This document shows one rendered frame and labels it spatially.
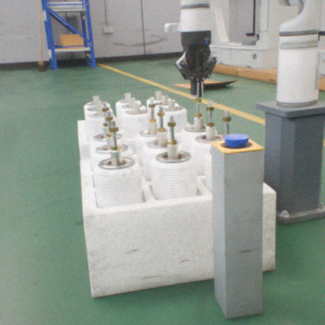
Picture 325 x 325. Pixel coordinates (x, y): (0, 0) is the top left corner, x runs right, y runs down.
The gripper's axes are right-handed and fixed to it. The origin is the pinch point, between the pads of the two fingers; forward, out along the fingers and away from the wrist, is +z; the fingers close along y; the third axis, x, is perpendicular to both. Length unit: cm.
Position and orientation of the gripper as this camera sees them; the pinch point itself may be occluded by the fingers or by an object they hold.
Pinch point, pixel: (197, 89)
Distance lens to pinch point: 114.1
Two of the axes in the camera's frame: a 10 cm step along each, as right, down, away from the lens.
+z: 0.5, 9.6, 2.9
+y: 7.9, -2.1, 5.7
